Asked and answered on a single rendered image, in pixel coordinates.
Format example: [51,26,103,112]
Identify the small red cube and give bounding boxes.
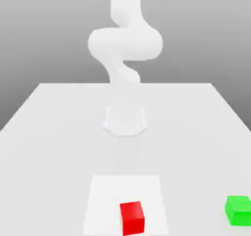
[119,201,146,236]

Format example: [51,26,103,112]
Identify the small green cube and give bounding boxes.
[225,195,251,226]

